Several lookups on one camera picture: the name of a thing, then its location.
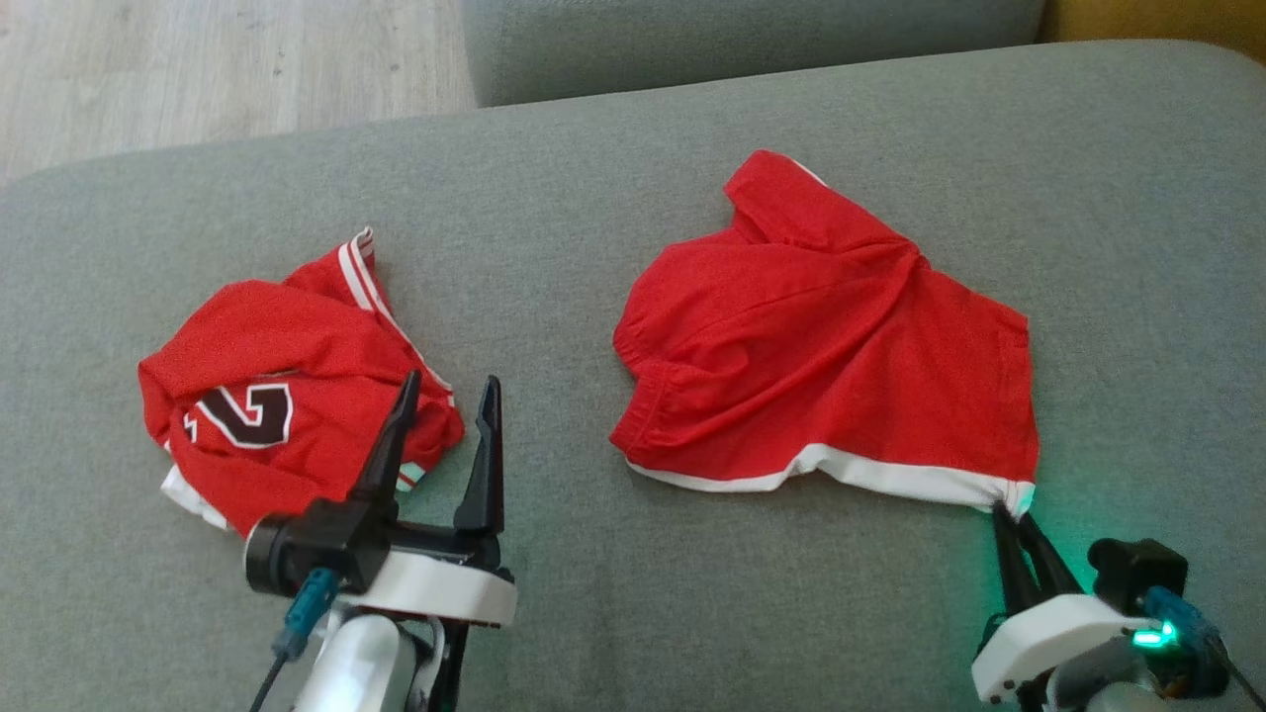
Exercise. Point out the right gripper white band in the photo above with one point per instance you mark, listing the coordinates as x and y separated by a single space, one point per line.
1058 633

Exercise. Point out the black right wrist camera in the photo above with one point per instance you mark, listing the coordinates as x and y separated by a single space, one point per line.
1137 569

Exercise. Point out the yellow upholstered backrest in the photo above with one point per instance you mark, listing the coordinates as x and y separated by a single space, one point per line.
1157 20

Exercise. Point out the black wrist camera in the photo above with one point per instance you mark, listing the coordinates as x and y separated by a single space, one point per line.
1137 569
326 544

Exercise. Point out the large grey sofa seat cushion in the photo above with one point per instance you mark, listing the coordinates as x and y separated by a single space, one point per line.
554 247

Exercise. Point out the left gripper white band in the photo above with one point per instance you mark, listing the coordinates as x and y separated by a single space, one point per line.
445 588

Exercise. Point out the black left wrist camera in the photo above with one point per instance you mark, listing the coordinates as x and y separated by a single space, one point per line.
326 544

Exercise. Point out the red basketball jersey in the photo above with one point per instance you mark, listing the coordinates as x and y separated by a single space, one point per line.
821 366
277 336

